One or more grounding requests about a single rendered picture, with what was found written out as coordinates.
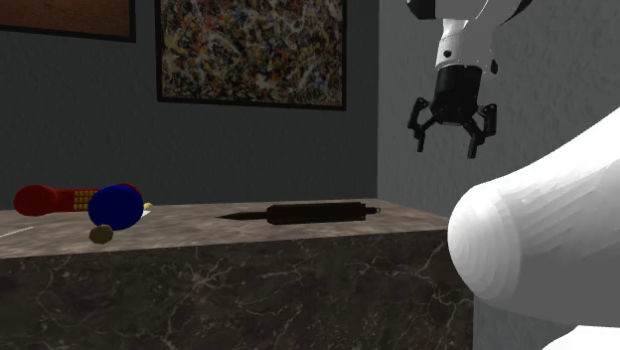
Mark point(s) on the blue round toy figure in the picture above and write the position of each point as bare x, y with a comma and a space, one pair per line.
115, 207

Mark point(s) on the abstract splatter wall picture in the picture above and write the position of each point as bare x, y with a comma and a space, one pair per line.
252, 48

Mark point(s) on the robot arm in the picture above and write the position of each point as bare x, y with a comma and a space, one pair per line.
533, 232

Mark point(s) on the black pointed pen tool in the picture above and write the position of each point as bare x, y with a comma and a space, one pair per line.
310, 213

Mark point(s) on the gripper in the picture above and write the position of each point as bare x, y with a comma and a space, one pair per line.
457, 92

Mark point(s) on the red toy telephone handset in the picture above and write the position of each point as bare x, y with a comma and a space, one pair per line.
46, 199

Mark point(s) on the brown framed wall picture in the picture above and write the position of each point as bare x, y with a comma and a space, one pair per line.
68, 17

